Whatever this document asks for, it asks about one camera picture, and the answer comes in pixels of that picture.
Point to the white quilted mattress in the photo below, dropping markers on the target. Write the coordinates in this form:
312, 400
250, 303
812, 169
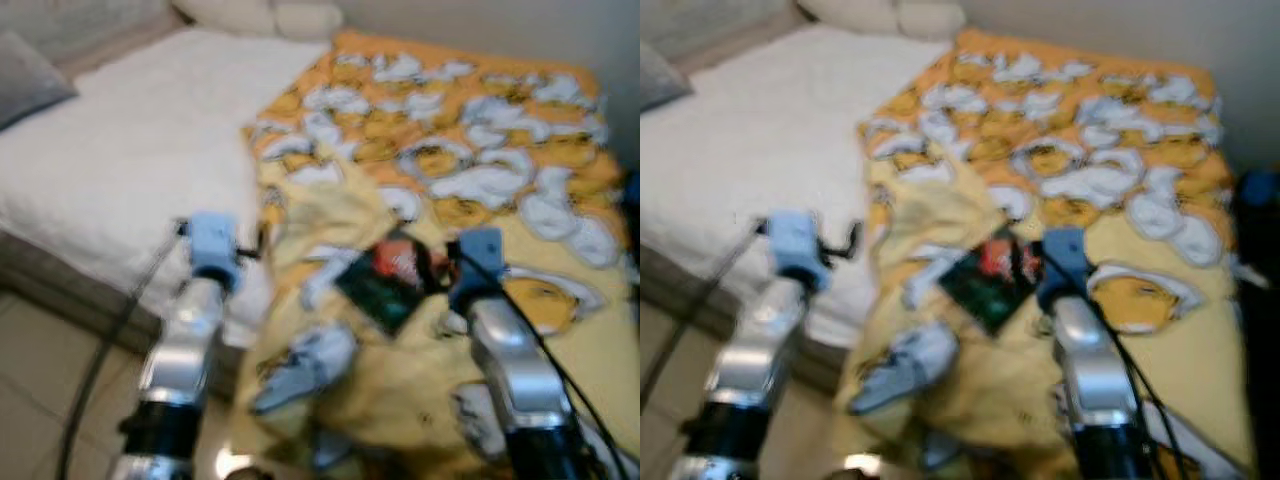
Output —
130, 150
760, 140

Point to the beige bed frame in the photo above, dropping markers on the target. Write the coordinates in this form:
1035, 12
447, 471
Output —
120, 45
745, 40

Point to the dark book with red flower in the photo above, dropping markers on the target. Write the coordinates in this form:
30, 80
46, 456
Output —
990, 290
385, 290

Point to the grey plush pillow with lettering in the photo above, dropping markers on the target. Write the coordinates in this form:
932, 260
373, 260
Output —
30, 85
660, 78

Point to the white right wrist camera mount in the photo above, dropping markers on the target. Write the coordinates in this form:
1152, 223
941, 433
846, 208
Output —
480, 255
1065, 255

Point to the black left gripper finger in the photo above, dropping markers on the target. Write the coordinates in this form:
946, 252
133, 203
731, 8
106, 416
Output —
855, 238
258, 240

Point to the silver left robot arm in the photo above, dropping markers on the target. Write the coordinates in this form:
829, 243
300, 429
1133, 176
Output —
770, 340
185, 340

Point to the beige long bolster pillow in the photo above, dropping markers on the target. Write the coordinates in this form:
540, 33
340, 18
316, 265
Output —
880, 15
250, 15

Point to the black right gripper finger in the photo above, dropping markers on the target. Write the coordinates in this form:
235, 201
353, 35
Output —
435, 262
1025, 260

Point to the grey printed headboard cushion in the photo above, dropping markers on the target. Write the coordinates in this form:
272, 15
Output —
700, 20
70, 25

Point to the blue pouch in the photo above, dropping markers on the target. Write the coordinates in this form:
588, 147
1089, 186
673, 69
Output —
1260, 185

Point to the yellow cartoon print blanket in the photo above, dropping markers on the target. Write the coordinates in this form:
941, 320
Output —
1100, 160
480, 160

